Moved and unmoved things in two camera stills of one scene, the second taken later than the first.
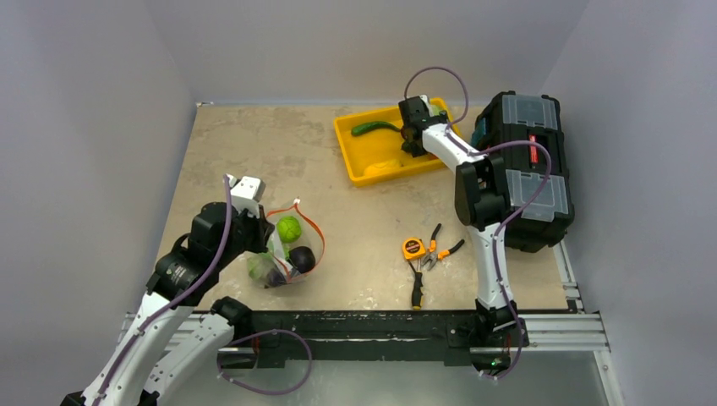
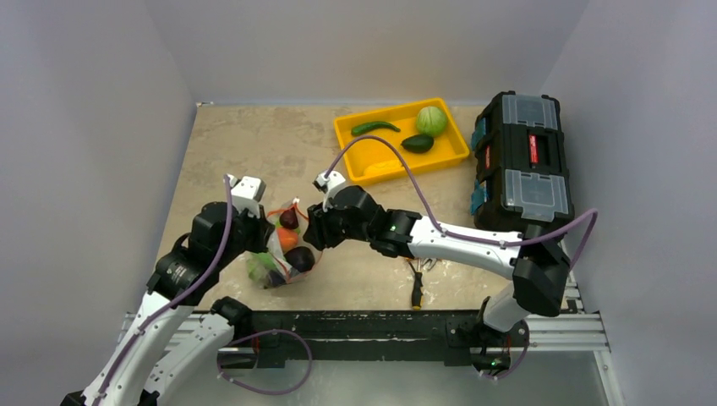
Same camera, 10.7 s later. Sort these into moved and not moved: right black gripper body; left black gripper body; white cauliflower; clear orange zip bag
Moved: right black gripper body
Not moved: left black gripper body; clear orange zip bag; white cauliflower
